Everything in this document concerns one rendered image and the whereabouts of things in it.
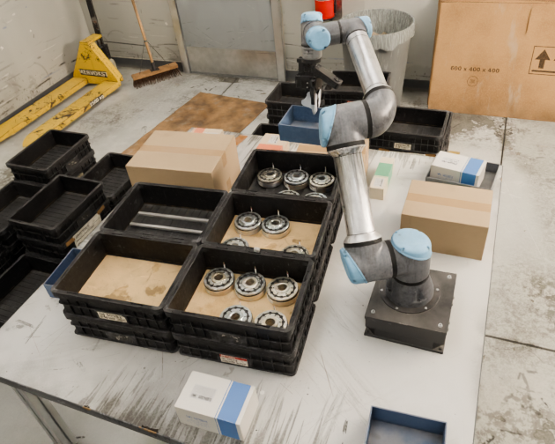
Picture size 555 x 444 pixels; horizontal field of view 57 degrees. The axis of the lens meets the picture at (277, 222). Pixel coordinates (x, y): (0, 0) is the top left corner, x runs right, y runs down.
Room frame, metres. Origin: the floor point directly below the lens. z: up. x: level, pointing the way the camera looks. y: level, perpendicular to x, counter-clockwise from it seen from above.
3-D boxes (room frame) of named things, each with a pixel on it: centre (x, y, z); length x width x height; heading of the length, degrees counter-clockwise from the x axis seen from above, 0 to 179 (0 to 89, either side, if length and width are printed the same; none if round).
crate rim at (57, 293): (1.24, 0.51, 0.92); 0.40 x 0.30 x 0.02; 70
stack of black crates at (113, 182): (2.52, 0.92, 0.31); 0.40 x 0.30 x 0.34; 154
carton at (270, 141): (2.15, -0.02, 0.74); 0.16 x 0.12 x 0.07; 157
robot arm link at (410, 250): (1.10, -0.38, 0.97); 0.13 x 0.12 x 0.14; 93
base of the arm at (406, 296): (1.10, -0.39, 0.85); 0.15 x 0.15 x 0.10
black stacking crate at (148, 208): (1.52, 0.41, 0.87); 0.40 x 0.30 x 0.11; 70
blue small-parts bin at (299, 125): (1.70, -0.17, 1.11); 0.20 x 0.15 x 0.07; 64
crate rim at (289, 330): (1.10, 0.14, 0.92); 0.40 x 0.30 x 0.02; 70
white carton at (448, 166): (1.78, -0.80, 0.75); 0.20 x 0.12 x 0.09; 53
